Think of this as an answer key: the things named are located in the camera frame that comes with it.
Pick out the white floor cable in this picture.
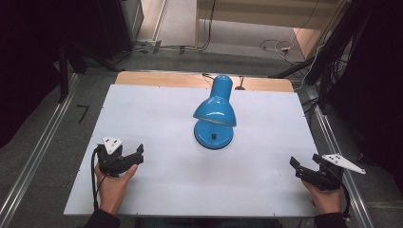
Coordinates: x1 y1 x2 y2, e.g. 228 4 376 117
273 39 328 93

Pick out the aluminium floor rail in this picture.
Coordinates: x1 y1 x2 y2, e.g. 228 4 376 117
0 73 80 228
304 85 375 228

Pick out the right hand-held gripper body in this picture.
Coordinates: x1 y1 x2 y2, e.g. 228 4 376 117
311 152 367 192

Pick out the black lamp cable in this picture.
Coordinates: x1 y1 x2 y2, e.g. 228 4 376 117
201 72 247 91

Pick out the black tripod stand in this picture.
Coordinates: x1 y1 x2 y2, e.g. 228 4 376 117
268 0 374 110

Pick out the person's left hand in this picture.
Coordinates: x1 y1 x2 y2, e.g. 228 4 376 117
93 162 139 217

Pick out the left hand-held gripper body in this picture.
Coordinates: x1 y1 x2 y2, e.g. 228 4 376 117
95 136 138 179

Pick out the white table board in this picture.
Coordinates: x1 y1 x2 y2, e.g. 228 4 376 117
63 84 320 219

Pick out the blue desk lamp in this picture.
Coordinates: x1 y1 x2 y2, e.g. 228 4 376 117
192 74 238 150

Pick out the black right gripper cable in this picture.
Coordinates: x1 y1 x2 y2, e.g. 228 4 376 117
339 182 353 220

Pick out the dark curtain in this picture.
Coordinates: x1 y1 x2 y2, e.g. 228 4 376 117
326 0 403 193
0 0 131 150

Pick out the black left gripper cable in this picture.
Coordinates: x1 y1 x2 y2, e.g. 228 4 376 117
90 145 103 211

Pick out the person's right hand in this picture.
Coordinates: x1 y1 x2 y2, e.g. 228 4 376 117
301 180 344 215

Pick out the black floor cable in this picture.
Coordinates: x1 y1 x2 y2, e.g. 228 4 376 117
177 0 218 53

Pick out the black metal stand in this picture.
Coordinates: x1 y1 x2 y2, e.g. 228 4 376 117
57 44 70 105

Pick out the wooden cabinet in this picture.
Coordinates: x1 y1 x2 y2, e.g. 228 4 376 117
194 0 351 61

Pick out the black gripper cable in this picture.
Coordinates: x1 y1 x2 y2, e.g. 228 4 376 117
339 182 353 220
90 145 103 211

